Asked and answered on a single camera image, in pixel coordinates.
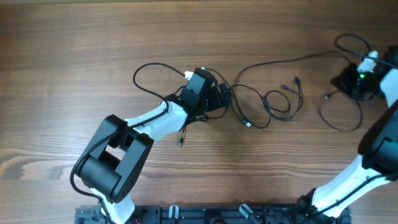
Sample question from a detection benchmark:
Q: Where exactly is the long black cable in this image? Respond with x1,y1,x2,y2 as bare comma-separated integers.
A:
234,51,364,132

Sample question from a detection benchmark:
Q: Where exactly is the thin black usb cable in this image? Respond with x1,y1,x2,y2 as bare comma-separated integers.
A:
177,67,272,147

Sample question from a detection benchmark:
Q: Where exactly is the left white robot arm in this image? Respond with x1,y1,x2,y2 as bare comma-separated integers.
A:
70,68,228,223

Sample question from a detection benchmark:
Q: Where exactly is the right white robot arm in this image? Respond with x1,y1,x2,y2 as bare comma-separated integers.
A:
296,45,397,223

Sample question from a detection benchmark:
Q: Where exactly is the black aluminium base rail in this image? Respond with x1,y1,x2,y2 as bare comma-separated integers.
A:
73,203,352,224

